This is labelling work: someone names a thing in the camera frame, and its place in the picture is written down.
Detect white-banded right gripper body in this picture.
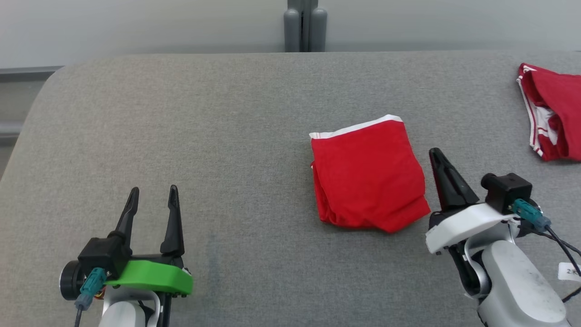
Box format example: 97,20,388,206
425,202,518,293

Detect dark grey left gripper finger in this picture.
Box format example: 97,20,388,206
109,187,140,241
160,185,185,256

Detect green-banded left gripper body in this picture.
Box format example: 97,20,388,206
107,253,193,327

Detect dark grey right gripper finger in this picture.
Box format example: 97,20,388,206
436,148,479,208
429,148,454,212

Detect red shorts with white stripes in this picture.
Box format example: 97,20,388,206
310,114,432,234

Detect red shirt with white sleeves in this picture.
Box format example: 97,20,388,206
517,63,581,162

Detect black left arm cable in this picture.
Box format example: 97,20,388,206
74,267,108,327

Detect white right cable tag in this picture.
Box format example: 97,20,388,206
557,262,581,283

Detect grey partition base rail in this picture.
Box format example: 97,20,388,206
0,66,64,83

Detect grey double partition post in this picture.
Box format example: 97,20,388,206
283,0,328,53

